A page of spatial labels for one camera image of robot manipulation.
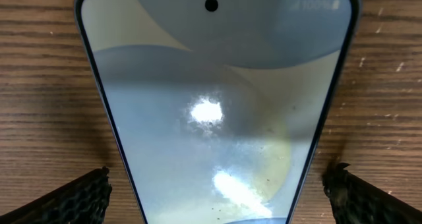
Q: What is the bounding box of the blue Galaxy smartphone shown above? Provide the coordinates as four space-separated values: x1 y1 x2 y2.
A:
74 0 361 224

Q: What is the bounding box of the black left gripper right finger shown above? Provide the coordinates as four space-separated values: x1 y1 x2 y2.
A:
322 162 421 224

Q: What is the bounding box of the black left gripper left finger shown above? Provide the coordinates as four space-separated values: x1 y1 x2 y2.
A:
1 167 112 224

